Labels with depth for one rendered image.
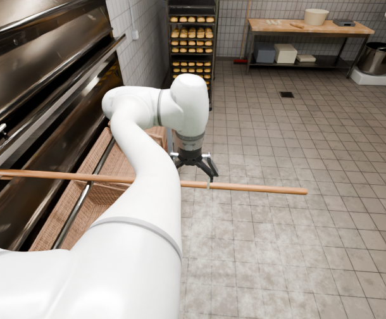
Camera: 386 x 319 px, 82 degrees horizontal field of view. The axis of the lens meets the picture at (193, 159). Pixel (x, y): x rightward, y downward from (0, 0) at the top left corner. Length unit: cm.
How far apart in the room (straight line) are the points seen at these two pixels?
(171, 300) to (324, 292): 214
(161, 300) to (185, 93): 47
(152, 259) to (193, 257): 195
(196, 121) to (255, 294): 170
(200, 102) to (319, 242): 210
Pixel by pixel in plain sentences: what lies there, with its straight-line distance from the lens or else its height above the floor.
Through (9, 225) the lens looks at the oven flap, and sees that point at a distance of 139.
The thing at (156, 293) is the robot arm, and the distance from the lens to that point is 18.
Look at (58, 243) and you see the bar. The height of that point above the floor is 117.
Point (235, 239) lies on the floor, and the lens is 224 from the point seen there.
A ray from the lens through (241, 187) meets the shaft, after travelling 102.
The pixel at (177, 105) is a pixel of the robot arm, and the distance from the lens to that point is 59.
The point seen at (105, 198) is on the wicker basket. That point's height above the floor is 67.
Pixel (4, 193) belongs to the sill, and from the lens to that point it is 132.
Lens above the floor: 196
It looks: 43 degrees down
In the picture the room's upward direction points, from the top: straight up
